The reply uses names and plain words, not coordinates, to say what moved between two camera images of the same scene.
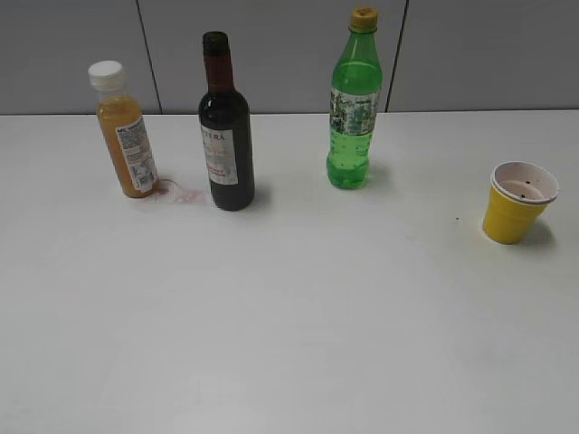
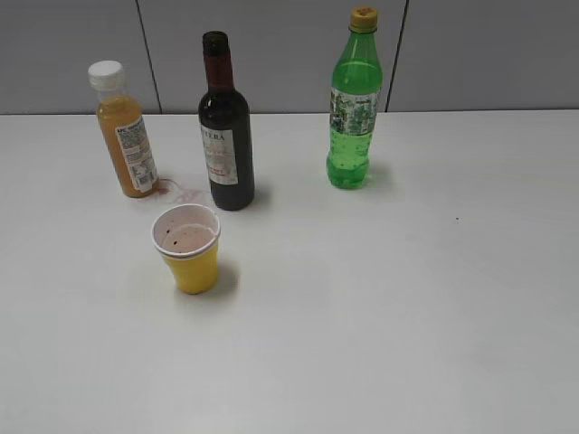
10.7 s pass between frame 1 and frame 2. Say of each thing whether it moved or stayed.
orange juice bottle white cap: stayed
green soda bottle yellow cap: stayed
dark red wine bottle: stayed
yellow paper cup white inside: moved
